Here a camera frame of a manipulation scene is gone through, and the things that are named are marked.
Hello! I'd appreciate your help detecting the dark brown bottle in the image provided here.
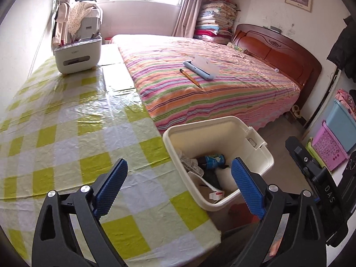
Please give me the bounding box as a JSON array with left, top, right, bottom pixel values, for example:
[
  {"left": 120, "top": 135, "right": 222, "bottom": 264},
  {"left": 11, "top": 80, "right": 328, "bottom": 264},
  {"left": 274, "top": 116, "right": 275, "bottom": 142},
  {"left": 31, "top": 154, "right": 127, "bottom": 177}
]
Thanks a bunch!
[{"left": 198, "top": 154, "right": 225, "bottom": 170}]

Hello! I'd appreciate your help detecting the dotted cloth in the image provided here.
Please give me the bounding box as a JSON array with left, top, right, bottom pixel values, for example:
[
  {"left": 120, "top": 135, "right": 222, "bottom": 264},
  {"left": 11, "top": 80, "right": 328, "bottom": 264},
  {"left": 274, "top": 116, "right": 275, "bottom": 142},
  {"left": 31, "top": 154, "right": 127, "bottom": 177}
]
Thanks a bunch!
[{"left": 68, "top": 1, "right": 98, "bottom": 35}]

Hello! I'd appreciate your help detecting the pair of slippers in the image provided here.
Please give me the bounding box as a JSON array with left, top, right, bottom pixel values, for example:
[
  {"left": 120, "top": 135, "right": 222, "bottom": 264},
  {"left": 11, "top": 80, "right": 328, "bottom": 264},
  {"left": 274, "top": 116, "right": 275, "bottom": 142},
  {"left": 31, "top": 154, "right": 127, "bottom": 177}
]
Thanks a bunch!
[{"left": 289, "top": 104, "right": 302, "bottom": 119}]

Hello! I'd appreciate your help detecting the green floral pillow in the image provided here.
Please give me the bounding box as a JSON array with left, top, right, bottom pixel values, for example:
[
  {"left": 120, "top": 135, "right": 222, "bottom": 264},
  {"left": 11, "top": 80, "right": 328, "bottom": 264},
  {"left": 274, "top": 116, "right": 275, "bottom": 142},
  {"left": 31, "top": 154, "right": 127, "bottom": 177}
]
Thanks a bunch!
[{"left": 227, "top": 42, "right": 248, "bottom": 53}]

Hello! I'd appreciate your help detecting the pink plastic basket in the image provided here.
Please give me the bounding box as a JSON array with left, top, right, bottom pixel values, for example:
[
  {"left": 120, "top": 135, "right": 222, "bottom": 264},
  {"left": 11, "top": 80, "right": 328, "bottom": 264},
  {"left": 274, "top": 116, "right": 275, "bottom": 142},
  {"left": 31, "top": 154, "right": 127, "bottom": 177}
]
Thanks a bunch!
[{"left": 311, "top": 120, "right": 349, "bottom": 171}]

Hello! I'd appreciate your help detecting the white colourful plush toy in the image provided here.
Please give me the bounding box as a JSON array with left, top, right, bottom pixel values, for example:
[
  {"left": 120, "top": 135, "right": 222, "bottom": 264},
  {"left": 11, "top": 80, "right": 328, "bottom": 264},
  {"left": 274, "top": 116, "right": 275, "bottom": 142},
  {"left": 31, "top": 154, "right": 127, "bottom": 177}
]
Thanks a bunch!
[{"left": 216, "top": 165, "right": 242, "bottom": 192}]

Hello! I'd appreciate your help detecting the white red carton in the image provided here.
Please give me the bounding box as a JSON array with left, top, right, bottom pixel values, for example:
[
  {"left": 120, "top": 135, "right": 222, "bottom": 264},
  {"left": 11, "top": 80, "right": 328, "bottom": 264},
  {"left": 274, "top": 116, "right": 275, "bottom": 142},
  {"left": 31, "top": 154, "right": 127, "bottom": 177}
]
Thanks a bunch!
[{"left": 208, "top": 190, "right": 225, "bottom": 203}]

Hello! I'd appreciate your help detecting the yellow pencil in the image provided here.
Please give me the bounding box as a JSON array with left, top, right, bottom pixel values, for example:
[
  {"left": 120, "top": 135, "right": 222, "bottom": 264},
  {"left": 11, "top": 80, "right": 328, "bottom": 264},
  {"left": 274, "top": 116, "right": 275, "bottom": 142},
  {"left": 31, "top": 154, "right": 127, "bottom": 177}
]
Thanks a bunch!
[{"left": 179, "top": 69, "right": 203, "bottom": 89}]

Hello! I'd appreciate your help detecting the yellow checkered tablecloth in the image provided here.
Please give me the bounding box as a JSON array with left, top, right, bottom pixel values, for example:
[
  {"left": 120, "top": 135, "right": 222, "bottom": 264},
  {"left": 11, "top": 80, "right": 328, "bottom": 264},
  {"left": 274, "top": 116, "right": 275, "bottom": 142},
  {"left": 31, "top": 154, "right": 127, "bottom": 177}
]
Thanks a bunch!
[{"left": 0, "top": 43, "right": 221, "bottom": 267}]

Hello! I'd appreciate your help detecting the wooden headboard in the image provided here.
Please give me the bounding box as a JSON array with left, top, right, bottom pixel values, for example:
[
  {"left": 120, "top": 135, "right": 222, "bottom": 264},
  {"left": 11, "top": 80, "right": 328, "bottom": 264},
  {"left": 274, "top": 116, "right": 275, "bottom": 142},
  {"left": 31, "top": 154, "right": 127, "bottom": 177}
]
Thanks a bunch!
[{"left": 232, "top": 24, "right": 322, "bottom": 109}]

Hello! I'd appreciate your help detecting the beige hanging garment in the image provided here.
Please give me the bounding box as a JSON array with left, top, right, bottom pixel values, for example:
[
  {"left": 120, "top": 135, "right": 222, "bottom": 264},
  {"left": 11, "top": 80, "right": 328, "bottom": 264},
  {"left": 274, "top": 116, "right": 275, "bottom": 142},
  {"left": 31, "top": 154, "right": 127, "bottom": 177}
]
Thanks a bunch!
[{"left": 52, "top": 2, "right": 71, "bottom": 46}]

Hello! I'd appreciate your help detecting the stack of folded quilts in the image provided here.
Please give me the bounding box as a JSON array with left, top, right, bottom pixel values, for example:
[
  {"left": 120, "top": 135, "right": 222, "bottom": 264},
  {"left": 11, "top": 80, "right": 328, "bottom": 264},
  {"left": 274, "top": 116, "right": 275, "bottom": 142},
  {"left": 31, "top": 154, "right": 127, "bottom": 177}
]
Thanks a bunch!
[{"left": 194, "top": 0, "right": 239, "bottom": 45}]

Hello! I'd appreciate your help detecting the white plastic bin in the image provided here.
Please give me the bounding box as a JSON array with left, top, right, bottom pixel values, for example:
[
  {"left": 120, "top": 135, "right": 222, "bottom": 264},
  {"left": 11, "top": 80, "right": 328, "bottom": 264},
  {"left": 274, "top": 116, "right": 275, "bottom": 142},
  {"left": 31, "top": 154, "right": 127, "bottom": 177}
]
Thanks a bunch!
[{"left": 163, "top": 116, "right": 275, "bottom": 212}]

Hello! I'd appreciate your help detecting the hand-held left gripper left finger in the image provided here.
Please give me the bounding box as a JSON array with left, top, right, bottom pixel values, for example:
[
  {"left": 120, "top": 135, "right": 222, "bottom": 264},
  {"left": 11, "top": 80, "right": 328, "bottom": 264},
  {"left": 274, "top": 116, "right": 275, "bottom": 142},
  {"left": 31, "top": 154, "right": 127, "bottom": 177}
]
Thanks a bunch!
[{"left": 31, "top": 158, "right": 129, "bottom": 267}]

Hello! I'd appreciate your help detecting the green storage box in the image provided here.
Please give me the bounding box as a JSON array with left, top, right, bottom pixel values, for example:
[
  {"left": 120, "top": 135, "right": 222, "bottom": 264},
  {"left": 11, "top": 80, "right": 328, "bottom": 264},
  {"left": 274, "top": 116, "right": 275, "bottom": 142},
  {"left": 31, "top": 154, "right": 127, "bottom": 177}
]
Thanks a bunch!
[{"left": 304, "top": 140, "right": 323, "bottom": 162}]

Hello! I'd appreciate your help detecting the blue storage box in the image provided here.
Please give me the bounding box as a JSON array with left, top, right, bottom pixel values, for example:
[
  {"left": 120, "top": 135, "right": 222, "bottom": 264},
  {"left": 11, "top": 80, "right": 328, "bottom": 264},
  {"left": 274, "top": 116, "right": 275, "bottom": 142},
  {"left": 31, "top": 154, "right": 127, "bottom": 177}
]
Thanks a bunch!
[{"left": 325, "top": 99, "right": 356, "bottom": 152}]

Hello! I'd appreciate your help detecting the black jacket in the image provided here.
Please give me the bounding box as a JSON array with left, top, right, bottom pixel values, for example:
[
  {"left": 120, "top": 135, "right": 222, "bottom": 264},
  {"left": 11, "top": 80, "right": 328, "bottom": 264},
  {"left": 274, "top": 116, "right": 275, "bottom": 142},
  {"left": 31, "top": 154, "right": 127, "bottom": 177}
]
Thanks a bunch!
[{"left": 327, "top": 14, "right": 356, "bottom": 84}]

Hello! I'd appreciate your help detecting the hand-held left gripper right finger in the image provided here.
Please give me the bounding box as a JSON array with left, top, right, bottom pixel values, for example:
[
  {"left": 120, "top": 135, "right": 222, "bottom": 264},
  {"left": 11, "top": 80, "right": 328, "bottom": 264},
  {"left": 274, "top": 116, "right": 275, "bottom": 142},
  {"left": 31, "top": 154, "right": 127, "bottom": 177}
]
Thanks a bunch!
[{"left": 231, "top": 157, "right": 327, "bottom": 267}]

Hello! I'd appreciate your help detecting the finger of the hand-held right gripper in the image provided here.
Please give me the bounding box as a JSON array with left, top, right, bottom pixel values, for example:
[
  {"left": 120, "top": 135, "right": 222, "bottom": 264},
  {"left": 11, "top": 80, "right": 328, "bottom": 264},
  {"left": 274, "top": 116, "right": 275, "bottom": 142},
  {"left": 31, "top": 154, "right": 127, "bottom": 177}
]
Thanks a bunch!
[{"left": 285, "top": 136, "right": 329, "bottom": 203}]

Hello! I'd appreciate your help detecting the bed with striped sheet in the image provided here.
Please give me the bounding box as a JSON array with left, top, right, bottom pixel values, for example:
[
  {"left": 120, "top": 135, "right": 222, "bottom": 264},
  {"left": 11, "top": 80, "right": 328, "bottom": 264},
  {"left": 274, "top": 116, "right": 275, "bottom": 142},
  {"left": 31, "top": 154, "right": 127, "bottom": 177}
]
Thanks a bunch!
[{"left": 110, "top": 34, "right": 302, "bottom": 130}]

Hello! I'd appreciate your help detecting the pink bag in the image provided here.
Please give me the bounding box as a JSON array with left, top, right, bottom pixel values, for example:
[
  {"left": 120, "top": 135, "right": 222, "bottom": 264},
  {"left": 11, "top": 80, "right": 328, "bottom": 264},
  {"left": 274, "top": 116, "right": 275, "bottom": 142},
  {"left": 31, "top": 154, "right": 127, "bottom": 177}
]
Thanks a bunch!
[{"left": 334, "top": 88, "right": 356, "bottom": 114}]

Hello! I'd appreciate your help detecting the bunch of pens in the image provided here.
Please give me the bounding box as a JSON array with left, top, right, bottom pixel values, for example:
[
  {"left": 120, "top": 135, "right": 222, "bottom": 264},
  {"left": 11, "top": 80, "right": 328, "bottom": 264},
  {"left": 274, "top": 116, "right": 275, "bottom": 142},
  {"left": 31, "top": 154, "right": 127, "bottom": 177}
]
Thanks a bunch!
[{"left": 59, "top": 31, "right": 101, "bottom": 46}]

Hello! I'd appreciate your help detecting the white desk organizer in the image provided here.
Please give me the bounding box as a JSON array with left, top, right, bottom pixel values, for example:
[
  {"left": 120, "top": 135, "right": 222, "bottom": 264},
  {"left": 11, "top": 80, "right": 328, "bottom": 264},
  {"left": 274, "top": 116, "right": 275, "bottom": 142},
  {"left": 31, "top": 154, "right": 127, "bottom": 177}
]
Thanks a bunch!
[{"left": 53, "top": 36, "right": 103, "bottom": 75}]

